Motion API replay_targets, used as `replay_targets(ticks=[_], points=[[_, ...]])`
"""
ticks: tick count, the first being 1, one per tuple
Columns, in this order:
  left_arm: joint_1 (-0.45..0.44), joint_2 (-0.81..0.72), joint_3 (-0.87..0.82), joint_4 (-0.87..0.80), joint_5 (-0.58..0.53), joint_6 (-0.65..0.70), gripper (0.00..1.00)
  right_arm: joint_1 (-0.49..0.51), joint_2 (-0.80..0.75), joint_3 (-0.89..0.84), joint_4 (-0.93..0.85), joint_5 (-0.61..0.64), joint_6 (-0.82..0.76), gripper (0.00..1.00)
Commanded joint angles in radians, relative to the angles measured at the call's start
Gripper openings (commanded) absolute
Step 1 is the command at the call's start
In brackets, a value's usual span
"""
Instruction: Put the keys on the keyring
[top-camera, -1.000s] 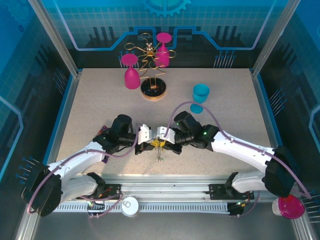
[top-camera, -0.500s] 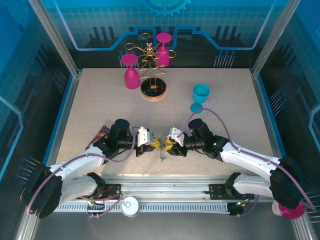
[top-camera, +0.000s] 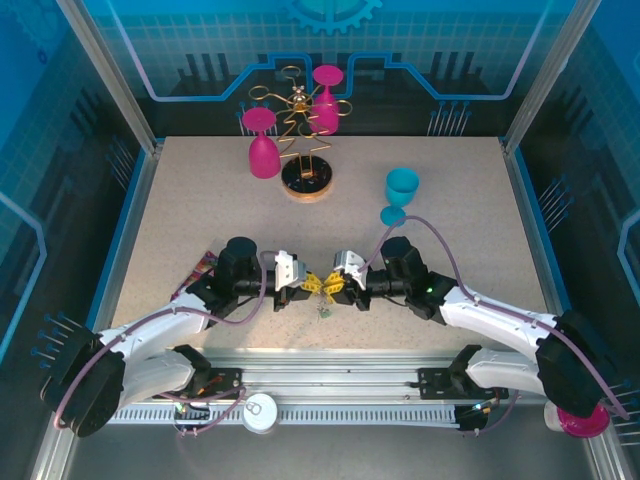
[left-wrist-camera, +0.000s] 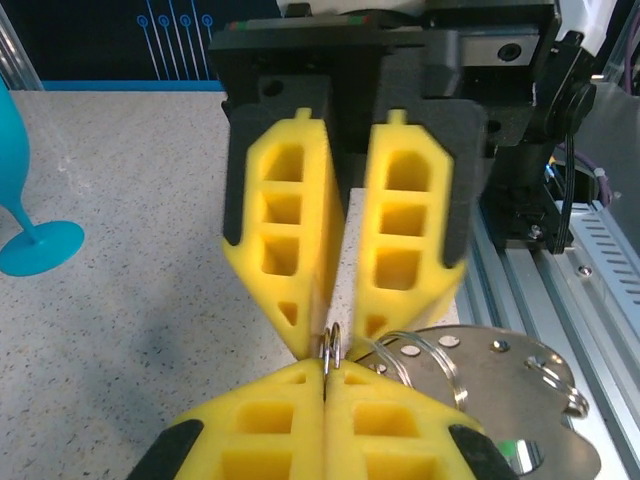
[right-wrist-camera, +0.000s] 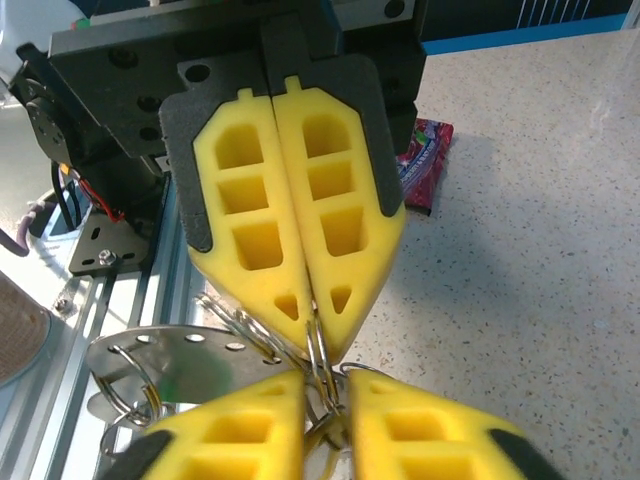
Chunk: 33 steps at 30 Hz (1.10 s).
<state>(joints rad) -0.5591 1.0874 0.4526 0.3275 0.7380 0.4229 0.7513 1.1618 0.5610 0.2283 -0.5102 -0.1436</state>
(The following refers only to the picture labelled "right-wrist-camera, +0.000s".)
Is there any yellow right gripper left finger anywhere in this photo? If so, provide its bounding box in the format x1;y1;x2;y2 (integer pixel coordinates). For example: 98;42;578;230
127;370;306;480

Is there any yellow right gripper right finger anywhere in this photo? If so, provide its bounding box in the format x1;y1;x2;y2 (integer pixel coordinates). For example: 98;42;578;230
347;368;566;480

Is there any small steel split ring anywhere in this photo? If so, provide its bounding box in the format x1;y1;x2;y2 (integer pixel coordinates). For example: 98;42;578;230
198;293;301;367
97;344;167;427
304;307;342;417

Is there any small metal chain object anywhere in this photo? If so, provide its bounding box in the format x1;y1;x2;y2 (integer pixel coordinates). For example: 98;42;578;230
84;324;304;426

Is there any purple candy bag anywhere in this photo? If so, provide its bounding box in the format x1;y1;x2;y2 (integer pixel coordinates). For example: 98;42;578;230
394;117;455;219

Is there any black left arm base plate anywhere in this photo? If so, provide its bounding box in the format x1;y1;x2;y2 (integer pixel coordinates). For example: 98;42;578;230
68;209;167;277

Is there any aluminium frame rail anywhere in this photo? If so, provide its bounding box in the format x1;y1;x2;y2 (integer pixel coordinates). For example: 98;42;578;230
0;189;201;480

